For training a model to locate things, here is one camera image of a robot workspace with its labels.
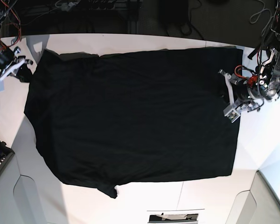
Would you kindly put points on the printed paper sheet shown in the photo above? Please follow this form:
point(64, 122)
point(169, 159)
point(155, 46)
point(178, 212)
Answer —
point(175, 216)

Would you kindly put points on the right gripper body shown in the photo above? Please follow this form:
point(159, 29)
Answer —
point(10, 62)

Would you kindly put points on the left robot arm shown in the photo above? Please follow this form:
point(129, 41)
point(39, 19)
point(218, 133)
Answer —
point(264, 80)

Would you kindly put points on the grey panel at right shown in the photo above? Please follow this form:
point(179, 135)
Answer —
point(258, 205)

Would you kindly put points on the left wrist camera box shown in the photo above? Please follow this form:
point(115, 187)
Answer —
point(231, 113)

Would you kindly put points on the grey bin at left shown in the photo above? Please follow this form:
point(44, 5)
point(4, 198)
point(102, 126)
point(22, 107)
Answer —
point(19, 198)

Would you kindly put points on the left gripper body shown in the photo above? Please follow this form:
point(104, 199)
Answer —
point(239, 93)

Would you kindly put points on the black t-shirt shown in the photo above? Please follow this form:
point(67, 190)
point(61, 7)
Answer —
point(149, 116)

